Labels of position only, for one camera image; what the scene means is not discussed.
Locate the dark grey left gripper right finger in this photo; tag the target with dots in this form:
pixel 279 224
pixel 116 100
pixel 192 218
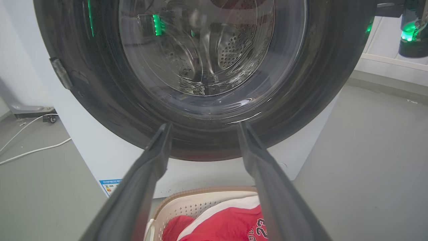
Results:
pixel 277 197

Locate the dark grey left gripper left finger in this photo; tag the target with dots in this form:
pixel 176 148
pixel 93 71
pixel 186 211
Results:
pixel 133 194

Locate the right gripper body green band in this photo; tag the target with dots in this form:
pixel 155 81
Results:
pixel 413 30

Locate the white washing machine body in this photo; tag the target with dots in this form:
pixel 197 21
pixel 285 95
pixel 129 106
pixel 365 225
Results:
pixel 110 147

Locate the round dark washing machine door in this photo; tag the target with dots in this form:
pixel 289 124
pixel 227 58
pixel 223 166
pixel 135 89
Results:
pixel 207 67

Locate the blue energy label sticker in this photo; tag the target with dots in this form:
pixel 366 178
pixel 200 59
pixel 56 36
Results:
pixel 109 186

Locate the beige perforated laundry basket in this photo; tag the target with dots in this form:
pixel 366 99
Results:
pixel 190 206

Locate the red and white jersey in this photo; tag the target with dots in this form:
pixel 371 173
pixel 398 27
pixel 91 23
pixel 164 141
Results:
pixel 224 224

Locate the grey wheeled base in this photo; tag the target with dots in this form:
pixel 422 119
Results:
pixel 25 108

